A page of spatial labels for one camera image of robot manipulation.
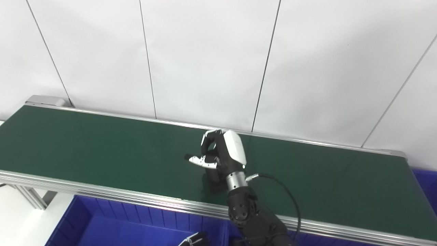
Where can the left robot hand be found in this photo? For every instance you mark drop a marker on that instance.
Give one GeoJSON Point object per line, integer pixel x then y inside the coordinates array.
{"type": "Point", "coordinates": [198, 241]}

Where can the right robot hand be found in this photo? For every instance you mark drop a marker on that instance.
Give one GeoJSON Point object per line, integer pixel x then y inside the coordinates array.
{"type": "Point", "coordinates": [232, 150]}

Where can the black cylinder block part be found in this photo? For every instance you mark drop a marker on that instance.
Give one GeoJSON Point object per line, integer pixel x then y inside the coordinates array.
{"type": "Point", "coordinates": [213, 177]}

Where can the green conveyor belt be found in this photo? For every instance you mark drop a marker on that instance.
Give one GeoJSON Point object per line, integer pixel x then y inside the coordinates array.
{"type": "Point", "coordinates": [102, 147]}
{"type": "Point", "coordinates": [102, 193]}

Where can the aluminium conveyor leg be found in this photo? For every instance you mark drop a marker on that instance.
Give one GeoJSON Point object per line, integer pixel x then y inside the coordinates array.
{"type": "Point", "coordinates": [32, 196]}

